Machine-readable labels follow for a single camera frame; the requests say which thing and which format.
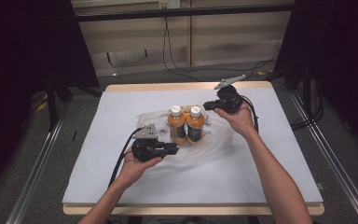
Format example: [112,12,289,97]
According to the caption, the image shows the white wall outlet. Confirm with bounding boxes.
[158,0,181,9]

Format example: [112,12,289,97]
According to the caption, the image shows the wooden table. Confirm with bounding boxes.
[62,81,325,217]

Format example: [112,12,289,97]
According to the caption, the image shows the right hand-held gripper cable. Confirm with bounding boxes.
[240,94,260,133]

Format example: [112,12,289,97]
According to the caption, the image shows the orange juice bottle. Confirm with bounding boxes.
[167,105,188,146]
[186,105,206,146]

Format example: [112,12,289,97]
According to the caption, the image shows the clear plastic bag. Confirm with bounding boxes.
[135,106,235,163]

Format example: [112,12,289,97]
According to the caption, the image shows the black curtain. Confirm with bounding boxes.
[0,0,101,200]
[273,0,358,157]

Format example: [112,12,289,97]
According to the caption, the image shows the left hand-held gripper cable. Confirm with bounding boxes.
[107,126,145,189]

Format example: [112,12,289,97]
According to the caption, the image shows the black floor cables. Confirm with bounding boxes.
[291,78,324,131]

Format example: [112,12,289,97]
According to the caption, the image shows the hand-held gripper cable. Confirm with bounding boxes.
[107,126,145,189]
[240,94,260,133]

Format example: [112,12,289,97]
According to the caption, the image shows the metal floor rail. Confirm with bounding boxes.
[288,91,358,224]
[5,105,70,224]

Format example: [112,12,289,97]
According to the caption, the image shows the person's right hand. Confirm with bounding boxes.
[213,104,257,139]

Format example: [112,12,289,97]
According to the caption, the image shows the black horizontal bar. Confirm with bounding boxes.
[74,4,295,22]

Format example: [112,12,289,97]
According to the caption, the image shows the person's left hand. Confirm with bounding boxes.
[119,148,163,187]

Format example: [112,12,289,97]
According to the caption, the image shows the black wall cables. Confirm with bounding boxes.
[162,17,278,82]

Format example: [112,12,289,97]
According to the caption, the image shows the black stand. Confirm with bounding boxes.
[46,74,60,133]

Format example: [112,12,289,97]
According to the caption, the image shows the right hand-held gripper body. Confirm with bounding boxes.
[213,74,247,115]

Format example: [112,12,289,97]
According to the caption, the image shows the white table mat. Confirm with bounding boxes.
[62,87,324,205]

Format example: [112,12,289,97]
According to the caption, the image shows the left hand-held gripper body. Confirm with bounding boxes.
[131,123,169,163]

